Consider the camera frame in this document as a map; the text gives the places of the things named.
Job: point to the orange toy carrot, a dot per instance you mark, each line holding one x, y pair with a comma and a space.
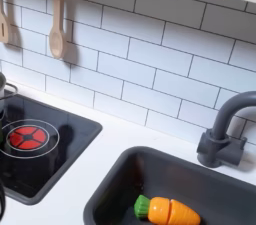
166, 210

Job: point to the steel pot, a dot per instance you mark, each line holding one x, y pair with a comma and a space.
1, 85

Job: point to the black stove top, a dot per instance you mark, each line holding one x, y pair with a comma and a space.
76, 132

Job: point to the wooden spoon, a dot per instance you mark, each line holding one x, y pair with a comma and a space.
57, 40

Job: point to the dark grey sink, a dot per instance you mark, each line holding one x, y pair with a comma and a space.
186, 175

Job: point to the dark grey tap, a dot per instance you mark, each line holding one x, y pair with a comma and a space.
216, 145

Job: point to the red stove burner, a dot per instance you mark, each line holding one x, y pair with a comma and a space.
26, 137

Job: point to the wooden spatula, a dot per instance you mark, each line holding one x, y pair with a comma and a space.
3, 29

